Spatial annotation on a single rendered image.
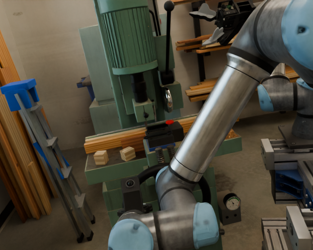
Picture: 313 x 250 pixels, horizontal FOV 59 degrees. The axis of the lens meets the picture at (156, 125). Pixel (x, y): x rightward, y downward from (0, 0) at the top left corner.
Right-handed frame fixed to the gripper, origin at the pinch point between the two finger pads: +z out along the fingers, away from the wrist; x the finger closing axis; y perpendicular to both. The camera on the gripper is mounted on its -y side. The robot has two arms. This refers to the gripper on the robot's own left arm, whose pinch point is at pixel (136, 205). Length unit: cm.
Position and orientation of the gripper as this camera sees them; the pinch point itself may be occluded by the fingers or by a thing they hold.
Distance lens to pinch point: 83.3
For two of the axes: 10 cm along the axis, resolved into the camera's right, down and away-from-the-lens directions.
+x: 9.8, -1.7, 0.5
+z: -0.3, 1.6, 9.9
